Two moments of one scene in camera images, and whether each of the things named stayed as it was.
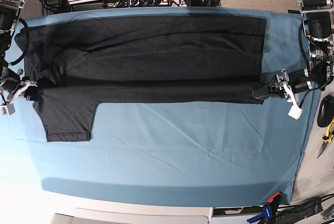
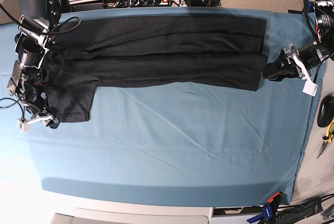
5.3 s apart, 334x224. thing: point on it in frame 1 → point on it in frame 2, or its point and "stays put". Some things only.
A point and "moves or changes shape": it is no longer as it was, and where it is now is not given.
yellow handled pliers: x=329 y=136 stays put
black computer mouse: x=325 y=113 stays put
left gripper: x=13 y=86 → x=39 y=109
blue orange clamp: x=268 y=215 stays put
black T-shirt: x=75 y=63 moves or changes shape
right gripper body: x=289 y=83 → x=305 y=58
